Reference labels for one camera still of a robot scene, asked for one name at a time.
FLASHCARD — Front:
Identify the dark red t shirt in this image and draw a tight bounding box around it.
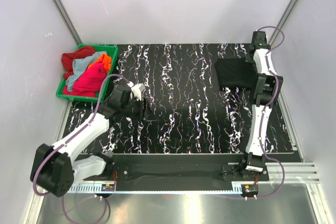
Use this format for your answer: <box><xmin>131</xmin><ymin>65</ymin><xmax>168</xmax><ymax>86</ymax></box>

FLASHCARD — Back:
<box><xmin>61</xmin><ymin>46</ymin><xmax>96</xmax><ymax>80</ymax></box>

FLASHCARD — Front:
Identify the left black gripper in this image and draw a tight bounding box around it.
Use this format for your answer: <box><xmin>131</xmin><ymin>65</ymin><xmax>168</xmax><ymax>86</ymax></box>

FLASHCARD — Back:
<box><xmin>121</xmin><ymin>97</ymin><xmax>157</xmax><ymax>122</ymax></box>

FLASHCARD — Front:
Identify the light blue t shirt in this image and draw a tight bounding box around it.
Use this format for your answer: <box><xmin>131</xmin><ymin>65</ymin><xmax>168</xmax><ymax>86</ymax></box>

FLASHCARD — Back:
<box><xmin>66</xmin><ymin>51</ymin><xmax>104</xmax><ymax>92</ymax></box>

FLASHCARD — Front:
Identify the aluminium rail profile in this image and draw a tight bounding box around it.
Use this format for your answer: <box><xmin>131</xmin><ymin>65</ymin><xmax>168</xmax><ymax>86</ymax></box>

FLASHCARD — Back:
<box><xmin>35</xmin><ymin>162</ymin><xmax>322</xmax><ymax>183</ymax></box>

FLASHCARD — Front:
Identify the left corner frame post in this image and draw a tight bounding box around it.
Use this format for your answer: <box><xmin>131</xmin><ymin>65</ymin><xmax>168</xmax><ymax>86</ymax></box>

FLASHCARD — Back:
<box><xmin>52</xmin><ymin>0</ymin><xmax>82</xmax><ymax>45</ymax></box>

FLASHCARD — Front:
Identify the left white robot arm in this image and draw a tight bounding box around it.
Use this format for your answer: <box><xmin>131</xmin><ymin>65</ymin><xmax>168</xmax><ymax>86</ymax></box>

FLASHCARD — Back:
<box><xmin>30</xmin><ymin>97</ymin><xmax>156</xmax><ymax>197</ymax></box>

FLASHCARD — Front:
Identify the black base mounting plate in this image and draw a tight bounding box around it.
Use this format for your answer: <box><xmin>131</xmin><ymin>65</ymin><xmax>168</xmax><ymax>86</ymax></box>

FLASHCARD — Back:
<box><xmin>112</xmin><ymin>154</ymin><xmax>269</xmax><ymax>194</ymax></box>

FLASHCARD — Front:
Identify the right corner frame post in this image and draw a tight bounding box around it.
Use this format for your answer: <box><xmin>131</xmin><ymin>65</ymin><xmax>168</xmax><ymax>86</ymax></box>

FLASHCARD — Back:
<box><xmin>268</xmin><ymin>0</ymin><xmax>300</xmax><ymax>48</ymax></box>

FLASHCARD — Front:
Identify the black t shirt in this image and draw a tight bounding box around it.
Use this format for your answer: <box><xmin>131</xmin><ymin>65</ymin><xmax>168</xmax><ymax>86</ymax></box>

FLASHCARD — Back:
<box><xmin>214</xmin><ymin>58</ymin><xmax>257</xmax><ymax>90</ymax></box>

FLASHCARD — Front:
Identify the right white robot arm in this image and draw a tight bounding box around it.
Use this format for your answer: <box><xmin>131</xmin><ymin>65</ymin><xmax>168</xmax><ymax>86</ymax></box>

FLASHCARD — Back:
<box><xmin>238</xmin><ymin>47</ymin><xmax>283</xmax><ymax>180</ymax></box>

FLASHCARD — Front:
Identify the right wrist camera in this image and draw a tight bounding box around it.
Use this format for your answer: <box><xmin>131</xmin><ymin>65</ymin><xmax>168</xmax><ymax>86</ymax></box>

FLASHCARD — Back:
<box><xmin>251</xmin><ymin>30</ymin><xmax>269</xmax><ymax>50</ymax></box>

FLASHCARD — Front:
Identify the magenta t shirt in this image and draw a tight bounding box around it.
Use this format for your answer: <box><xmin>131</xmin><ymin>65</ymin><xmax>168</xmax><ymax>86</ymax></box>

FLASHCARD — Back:
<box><xmin>62</xmin><ymin>63</ymin><xmax>107</xmax><ymax>98</ymax></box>

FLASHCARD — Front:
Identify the black marbled table mat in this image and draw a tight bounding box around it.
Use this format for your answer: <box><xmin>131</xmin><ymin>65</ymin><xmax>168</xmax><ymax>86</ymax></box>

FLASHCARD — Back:
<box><xmin>55</xmin><ymin>42</ymin><xmax>296</xmax><ymax>154</ymax></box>

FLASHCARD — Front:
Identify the orange t shirt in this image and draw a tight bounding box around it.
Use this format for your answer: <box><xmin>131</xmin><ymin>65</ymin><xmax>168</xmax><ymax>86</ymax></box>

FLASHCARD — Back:
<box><xmin>87</xmin><ymin>53</ymin><xmax>112</xmax><ymax>72</ymax></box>

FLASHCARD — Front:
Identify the corner frame post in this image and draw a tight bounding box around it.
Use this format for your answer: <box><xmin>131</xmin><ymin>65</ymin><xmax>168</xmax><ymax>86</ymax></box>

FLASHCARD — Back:
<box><xmin>268</xmin><ymin>0</ymin><xmax>300</xmax><ymax>48</ymax></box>
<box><xmin>52</xmin><ymin>0</ymin><xmax>82</xmax><ymax>45</ymax></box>

